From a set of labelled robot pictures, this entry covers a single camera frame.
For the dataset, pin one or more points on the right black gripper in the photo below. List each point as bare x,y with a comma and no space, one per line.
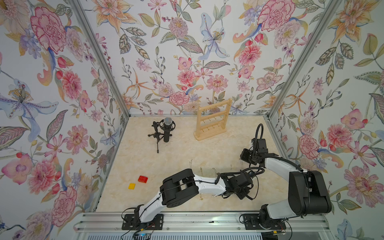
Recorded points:
243,155

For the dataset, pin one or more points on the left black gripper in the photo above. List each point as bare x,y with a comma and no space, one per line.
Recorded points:
245,192

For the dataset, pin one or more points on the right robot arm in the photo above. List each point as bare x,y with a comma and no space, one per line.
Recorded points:
307,192

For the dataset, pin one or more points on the wooden jewelry display stand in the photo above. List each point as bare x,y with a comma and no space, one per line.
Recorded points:
212,120

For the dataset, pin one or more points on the black microphone with mesh head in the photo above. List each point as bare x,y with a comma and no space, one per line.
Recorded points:
168,126

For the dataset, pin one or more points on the red toy brick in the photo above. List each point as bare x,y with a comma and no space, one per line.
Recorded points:
142,179

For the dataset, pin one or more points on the yellow toy brick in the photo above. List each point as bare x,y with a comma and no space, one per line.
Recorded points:
132,186

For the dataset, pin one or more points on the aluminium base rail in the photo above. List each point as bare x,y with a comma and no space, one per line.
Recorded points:
195,222

